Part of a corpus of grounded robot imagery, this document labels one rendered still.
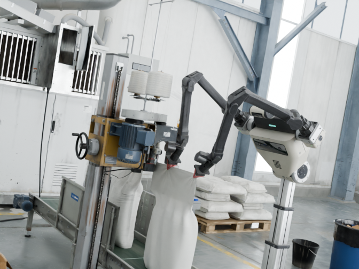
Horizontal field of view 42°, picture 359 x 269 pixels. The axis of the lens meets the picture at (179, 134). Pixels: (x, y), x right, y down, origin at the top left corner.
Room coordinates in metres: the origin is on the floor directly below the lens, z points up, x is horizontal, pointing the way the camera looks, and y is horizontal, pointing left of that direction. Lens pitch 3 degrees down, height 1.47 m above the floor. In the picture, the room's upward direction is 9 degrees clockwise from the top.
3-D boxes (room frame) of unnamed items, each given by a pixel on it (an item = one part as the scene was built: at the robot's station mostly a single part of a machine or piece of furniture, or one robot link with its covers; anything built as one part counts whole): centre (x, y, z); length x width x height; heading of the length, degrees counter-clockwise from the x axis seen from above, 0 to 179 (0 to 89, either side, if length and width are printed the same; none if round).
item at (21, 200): (4.48, 1.35, 0.35); 0.30 x 0.15 x 0.15; 36
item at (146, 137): (2.95, 0.21, 1.25); 0.10 x 0.08 x 0.12; 151
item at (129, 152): (3.00, 0.30, 1.21); 0.15 x 0.15 x 0.25
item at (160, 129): (3.44, 0.16, 1.21); 0.30 x 0.25 x 0.30; 36
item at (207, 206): (6.12, -0.63, 0.32); 0.66 x 0.43 x 0.15; 128
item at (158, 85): (3.10, 0.18, 1.61); 0.17 x 0.17 x 0.17
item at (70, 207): (3.65, 0.64, 0.54); 1.05 x 0.02 x 0.41; 36
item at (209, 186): (6.12, -0.64, 0.56); 0.66 x 0.42 x 0.15; 126
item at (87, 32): (5.10, 1.15, 1.95); 0.30 x 0.01 x 0.48; 36
